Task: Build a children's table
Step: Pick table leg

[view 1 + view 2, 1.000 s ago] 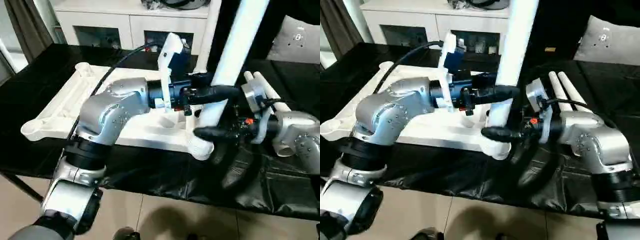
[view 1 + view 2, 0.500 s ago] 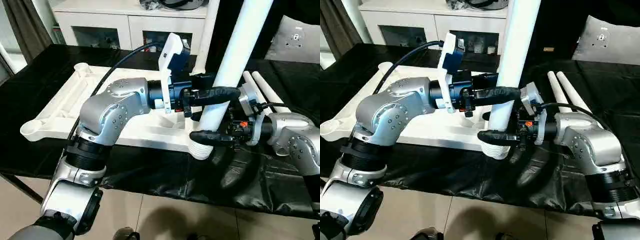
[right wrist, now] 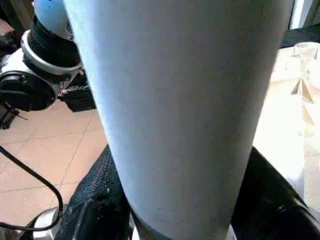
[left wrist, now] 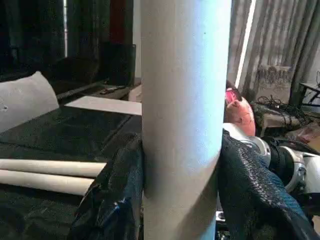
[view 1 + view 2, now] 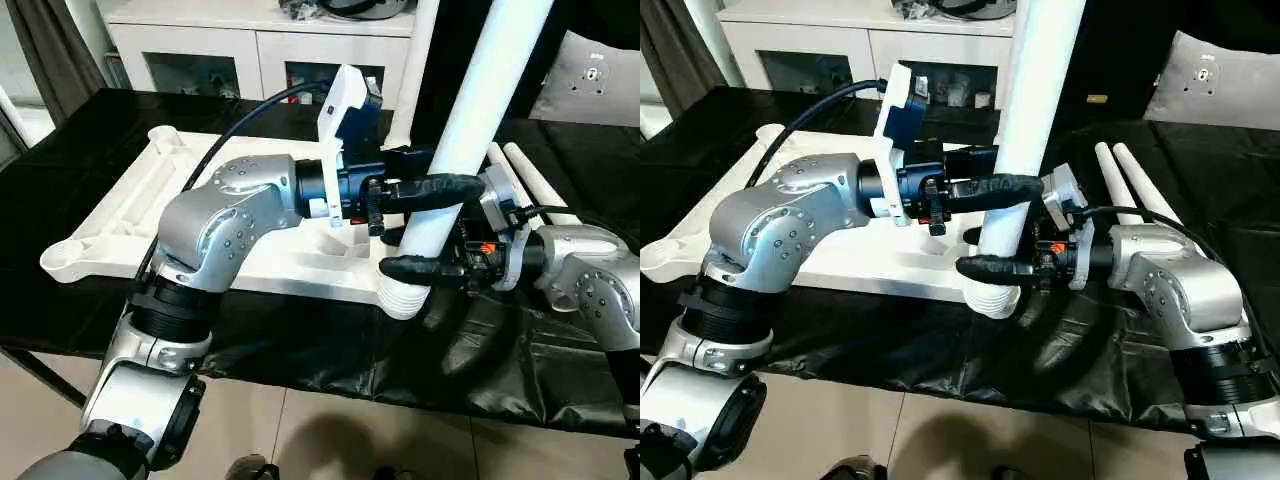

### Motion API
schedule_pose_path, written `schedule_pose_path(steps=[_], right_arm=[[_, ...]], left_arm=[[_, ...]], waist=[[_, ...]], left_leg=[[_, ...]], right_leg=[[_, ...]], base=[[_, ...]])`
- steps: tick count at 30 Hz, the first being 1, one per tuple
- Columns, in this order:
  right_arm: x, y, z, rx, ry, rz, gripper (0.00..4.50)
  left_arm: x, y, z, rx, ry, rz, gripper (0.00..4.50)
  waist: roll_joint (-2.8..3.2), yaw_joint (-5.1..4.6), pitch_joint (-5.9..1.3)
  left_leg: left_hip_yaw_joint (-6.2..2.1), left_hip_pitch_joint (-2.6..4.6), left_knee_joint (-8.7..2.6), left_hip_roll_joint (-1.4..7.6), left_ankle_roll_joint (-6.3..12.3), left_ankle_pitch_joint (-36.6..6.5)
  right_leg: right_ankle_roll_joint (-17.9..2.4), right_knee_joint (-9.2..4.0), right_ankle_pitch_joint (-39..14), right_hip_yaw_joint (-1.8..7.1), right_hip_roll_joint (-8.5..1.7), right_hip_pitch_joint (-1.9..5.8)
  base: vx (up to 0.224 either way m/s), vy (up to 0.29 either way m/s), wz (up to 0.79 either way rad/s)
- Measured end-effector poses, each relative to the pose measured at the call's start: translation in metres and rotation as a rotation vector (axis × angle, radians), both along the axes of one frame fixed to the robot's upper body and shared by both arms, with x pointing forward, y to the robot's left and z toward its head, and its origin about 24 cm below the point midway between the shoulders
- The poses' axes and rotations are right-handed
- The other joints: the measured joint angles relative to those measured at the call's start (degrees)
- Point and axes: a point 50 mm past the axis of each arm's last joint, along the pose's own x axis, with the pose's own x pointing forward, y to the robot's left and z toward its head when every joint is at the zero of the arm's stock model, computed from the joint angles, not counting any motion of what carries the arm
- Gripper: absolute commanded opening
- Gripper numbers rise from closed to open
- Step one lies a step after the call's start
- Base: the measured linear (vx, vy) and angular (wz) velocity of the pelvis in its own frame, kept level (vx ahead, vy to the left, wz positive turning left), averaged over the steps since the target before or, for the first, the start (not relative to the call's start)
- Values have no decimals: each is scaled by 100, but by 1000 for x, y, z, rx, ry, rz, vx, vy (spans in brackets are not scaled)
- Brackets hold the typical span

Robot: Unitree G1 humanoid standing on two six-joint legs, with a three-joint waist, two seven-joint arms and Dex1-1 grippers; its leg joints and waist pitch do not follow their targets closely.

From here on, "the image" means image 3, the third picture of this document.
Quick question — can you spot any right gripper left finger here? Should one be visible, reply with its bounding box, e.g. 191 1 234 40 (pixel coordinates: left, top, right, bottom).
55 146 133 240

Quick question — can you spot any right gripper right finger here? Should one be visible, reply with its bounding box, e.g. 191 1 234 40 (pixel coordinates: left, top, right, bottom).
232 147 320 240

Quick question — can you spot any white plastic table top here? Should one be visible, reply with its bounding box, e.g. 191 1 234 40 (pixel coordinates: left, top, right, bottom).
252 42 320 211

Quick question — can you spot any white plastic table leg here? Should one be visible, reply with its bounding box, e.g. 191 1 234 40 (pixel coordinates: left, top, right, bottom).
64 0 296 240

